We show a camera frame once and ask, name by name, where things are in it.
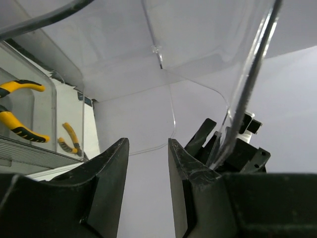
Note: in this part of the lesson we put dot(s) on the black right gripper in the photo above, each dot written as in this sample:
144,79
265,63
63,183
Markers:
244,157

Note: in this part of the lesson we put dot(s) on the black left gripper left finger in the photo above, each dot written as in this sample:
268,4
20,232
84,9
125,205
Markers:
84,202

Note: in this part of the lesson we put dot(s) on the clear plastic drawer organizer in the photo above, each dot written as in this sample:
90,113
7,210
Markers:
148,70

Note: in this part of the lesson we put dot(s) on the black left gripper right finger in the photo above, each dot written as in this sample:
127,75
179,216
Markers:
257,205

